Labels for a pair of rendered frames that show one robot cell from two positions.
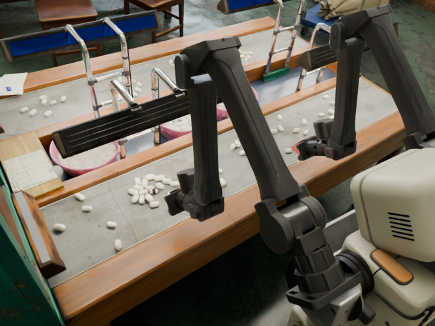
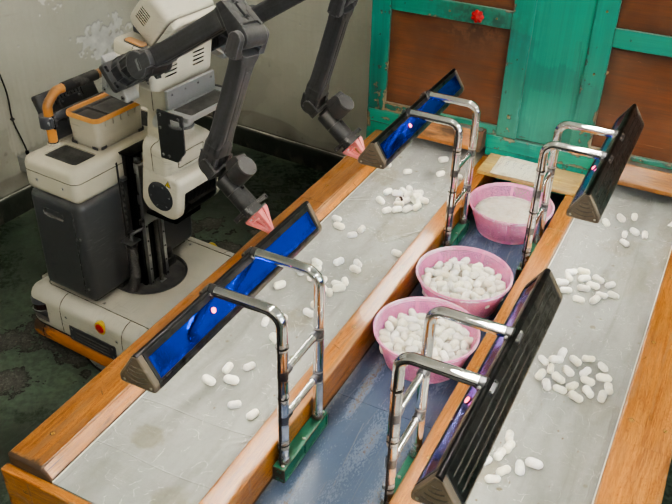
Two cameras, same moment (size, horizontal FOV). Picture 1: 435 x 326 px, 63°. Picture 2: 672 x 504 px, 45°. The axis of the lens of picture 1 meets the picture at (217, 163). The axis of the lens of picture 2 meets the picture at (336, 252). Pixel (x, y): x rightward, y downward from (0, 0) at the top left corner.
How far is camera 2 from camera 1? 297 cm
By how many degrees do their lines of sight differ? 98
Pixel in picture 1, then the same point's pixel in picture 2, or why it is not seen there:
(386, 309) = not seen: hidden behind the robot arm
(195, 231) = (331, 181)
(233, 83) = not seen: outside the picture
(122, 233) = (393, 173)
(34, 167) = (520, 171)
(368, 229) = not seen: hidden behind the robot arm
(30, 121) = (608, 213)
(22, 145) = (560, 181)
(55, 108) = (611, 233)
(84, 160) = (500, 205)
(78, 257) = (407, 155)
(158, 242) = (355, 168)
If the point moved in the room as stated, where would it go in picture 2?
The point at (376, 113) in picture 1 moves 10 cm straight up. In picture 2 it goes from (132, 424) to (126, 390)
